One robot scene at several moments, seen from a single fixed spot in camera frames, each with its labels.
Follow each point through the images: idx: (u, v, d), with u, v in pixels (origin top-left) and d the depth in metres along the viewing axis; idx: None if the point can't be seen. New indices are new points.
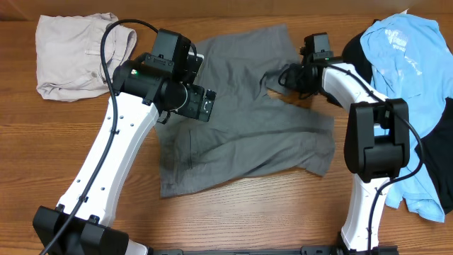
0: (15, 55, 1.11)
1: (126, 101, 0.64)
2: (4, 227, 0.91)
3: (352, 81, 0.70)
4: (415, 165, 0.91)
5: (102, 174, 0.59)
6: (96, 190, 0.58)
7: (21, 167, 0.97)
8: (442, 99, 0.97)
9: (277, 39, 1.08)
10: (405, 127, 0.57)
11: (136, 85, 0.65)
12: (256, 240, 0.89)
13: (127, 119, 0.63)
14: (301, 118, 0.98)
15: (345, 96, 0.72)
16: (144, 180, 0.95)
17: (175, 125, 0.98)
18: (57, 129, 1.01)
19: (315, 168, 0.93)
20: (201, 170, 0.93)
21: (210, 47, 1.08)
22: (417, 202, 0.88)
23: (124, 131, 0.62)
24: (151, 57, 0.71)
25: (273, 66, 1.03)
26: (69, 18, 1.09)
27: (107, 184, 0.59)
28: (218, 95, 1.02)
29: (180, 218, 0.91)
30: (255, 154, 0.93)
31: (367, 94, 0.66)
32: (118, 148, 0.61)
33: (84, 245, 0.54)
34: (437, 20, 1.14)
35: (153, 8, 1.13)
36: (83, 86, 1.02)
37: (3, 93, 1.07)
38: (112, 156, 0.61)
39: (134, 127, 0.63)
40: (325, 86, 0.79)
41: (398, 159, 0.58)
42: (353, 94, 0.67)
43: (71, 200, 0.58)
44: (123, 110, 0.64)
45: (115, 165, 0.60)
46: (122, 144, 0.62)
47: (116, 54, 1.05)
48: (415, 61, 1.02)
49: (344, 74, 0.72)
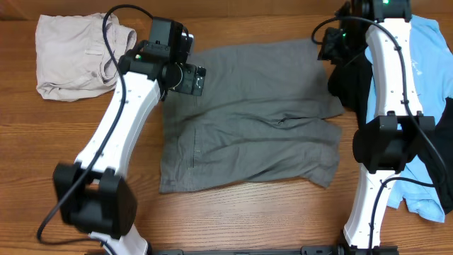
0: (14, 55, 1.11)
1: (133, 78, 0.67)
2: (4, 227, 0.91)
3: (398, 61, 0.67)
4: (414, 165, 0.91)
5: (116, 134, 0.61)
6: (112, 147, 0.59)
7: (21, 167, 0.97)
8: (442, 98, 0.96)
9: (308, 54, 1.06)
10: (422, 142, 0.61)
11: (138, 68, 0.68)
12: (257, 240, 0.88)
13: (134, 91, 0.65)
14: (308, 129, 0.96)
15: (379, 75, 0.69)
16: (144, 180, 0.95)
17: (182, 122, 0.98)
18: (57, 129, 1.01)
19: (318, 178, 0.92)
20: (202, 170, 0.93)
21: (236, 53, 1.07)
22: (418, 202, 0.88)
23: (134, 102, 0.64)
24: (148, 44, 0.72)
25: (295, 78, 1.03)
26: (69, 18, 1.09)
27: (121, 142, 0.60)
28: (225, 96, 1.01)
29: (180, 218, 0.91)
30: (257, 160, 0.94)
31: (401, 99, 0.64)
32: (130, 114, 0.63)
33: (102, 195, 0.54)
34: (438, 20, 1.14)
35: (153, 8, 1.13)
36: (83, 86, 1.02)
37: (3, 93, 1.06)
38: (124, 120, 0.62)
39: (142, 98, 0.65)
40: (368, 40, 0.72)
41: (403, 158, 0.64)
42: (388, 89, 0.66)
43: (87, 155, 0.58)
44: (131, 85, 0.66)
45: (129, 126, 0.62)
46: (134, 110, 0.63)
47: (116, 54, 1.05)
48: (415, 61, 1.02)
49: (393, 47, 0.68)
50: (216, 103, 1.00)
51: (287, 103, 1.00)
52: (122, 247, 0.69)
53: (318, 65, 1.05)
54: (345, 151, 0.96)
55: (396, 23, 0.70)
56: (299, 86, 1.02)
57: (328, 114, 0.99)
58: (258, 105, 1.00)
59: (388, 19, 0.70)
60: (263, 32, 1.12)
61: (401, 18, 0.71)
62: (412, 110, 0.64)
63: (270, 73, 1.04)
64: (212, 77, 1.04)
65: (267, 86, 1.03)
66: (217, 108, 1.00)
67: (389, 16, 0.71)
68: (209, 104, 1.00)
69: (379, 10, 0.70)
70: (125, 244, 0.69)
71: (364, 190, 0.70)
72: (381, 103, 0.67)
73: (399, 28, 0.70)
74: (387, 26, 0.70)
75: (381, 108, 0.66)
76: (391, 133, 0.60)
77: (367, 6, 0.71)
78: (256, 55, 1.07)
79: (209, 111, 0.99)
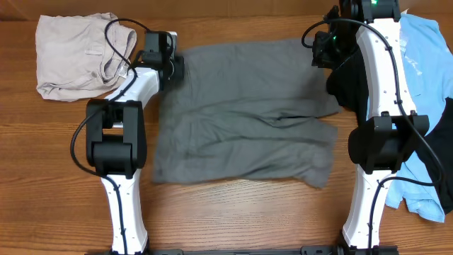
0: (15, 55, 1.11)
1: (141, 69, 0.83)
2: (4, 227, 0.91)
3: (388, 61, 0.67)
4: (415, 165, 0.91)
5: (134, 88, 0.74)
6: (130, 93, 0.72)
7: (20, 167, 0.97)
8: (442, 98, 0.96)
9: (307, 54, 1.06)
10: (417, 142, 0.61)
11: (142, 66, 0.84)
12: (257, 240, 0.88)
13: (141, 73, 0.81)
14: (304, 128, 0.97)
15: (371, 77, 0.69)
16: (144, 180, 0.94)
17: (178, 113, 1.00)
18: (57, 129, 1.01)
19: (313, 180, 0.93)
20: (196, 163, 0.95)
21: (236, 49, 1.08)
22: (417, 202, 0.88)
23: (142, 77, 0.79)
24: (145, 54, 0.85)
25: (294, 78, 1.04)
26: (69, 18, 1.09)
27: (136, 91, 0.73)
28: (221, 91, 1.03)
29: (180, 218, 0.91)
30: (250, 158, 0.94)
31: (394, 98, 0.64)
32: (140, 81, 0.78)
33: (126, 119, 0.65)
34: (437, 21, 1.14)
35: (153, 8, 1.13)
36: (83, 86, 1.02)
37: (3, 93, 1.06)
38: (136, 84, 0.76)
39: (148, 77, 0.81)
40: (359, 40, 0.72)
41: (398, 156, 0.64)
42: (380, 90, 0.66)
43: (112, 95, 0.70)
44: (140, 70, 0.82)
45: (140, 86, 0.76)
46: (144, 81, 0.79)
47: (115, 54, 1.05)
48: (415, 61, 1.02)
49: (383, 47, 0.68)
50: (211, 99, 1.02)
51: (283, 102, 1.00)
52: (130, 205, 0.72)
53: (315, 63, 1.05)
54: (344, 151, 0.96)
55: (385, 22, 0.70)
56: (294, 83, 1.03)
57: (323, 112, 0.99)
58: (253, 101, 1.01)
59: (378, 20, 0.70)
60: (263, 32, 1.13)
61: (391, 17, 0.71)
62: (405, 109, 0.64)
63: (266, 70, 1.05)
64: (210, 73, 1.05)
65: (262, 83, 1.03)
66: (214, 104, 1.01)
67: (377, 16, 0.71)
68: (205, 100, 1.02)
69: (367, 10, 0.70)
70: (133, 200, 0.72)
71: (362, 189, 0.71)
72: (374, 103, 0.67)
73: (390, 28, 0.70)
74: (377, 26, 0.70)
75: (375, 108, 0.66)
76: (387, 133, 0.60)
77: (355, 7, 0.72)
78: (255, 53, 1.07)
79: (205, 107, 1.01)
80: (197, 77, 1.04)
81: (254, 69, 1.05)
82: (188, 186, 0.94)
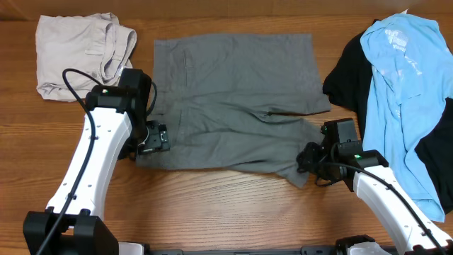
0: (15, 55, 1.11)
1: (100, 114, 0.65)
2: (4, 227, 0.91)
3: (395, 195, 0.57)
4: (414, 163, 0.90)
5: (89, 171, 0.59)
6: (83, 188, 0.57)
7: (21, 168, 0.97)
8: (442, 99, 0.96)
9: (304, 52, 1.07)
10: None
11: (104, 105, 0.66)
12: (257, 240, 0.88)
13: (102, 126, 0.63)
14: (293, 128, 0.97)
15: (386, 217, 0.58)
16: (144, 180, 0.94)
17: (169, 100, 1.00)
18: (58, 130, 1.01)
19: (294, 178, 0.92)
20: (182, 151, 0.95)
21: (233, 41, 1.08)
22: (418, 202, 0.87)
23: (102, 138, 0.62)
24: (113, 89, 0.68)
25: (291, 76, 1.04)
26: (69, 19, 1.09)
27: (93, 180, 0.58)
28: (215, 82, 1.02)
29: (180, 218, 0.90)
30: (236, 151, 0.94)
31: (421, 231, 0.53)
32: (100, 150, 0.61)
33: (80, 242, 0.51)
34: (437, 20, 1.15)
35: (153, 8, 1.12)
36: (81, 87, 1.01)
37: (3, 93, 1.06)
38: (95, 156, 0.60)
39: (112, 133, 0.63)
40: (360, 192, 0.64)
41: None
42: (402, 229, 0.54)
43: (59, 201, 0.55)
44: (98, 120, 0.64)
45: (100, 162, 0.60)
46: (104, 146, 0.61)
47: (116, 54, 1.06)
48: (415, 61, 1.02)
49: (384, 188, 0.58)
50: (204, 90, 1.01)
51: (274, 97, 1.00)
52: None
53: (311, 61, 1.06)
54: None
55: (376, 166, 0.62)
56: (289, 78, 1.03)
57: (315, 110, 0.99)
58: (245, 95, 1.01)
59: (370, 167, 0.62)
60: (263, 32, 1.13)
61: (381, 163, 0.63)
62: (438, 238, 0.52)
63: (262, 66, 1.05)
64: (206, 61, 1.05)
65: (257, 77, 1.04)
66: (207, 95, 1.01)
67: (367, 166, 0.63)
68: (198, 89, 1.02)
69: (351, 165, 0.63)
70: None
71: None
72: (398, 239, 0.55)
73: (383, 171, 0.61)
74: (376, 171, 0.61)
75: (405, 250, 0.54)
76: None
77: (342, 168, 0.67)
78: (253, 48, 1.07)
79: (198, 97, 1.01)
80: (193, 66, 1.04)
81: (248, 63, 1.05)
82: (189, 186, 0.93)
